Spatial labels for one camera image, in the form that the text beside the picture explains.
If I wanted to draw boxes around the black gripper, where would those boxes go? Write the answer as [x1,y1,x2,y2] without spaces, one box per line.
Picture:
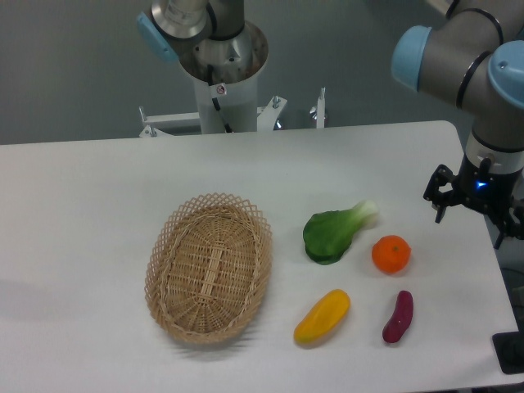
[423,156,523,249]

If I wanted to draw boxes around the purple sweet potato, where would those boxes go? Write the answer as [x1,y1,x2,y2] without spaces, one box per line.
[382,291,414,344]

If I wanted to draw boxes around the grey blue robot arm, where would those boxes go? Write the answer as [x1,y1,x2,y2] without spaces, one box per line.
[136,1,523,239]

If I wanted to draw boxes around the orange tangerine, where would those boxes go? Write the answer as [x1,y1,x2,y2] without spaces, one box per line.
[372,235,412,274]

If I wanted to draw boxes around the black device at table edge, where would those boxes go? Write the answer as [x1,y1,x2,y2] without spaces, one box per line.
[492,332,523,375]

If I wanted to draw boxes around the green bok choy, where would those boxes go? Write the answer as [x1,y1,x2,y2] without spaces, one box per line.
[302,200,379,265]

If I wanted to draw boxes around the yellow mango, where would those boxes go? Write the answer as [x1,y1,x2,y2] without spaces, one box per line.
[293,289,351,346]

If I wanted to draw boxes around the woven wicker basket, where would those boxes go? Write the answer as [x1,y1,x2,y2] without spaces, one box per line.
[144,193,273,345]

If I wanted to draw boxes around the white metal base frame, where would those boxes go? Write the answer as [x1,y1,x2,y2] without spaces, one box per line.
[138,87,329,138]

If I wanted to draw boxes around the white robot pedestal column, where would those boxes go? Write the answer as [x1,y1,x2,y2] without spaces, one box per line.
[180,21,269,134]

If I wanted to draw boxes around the black cable on pedestal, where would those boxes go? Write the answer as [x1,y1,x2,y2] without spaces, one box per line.
[206,65,233,134]

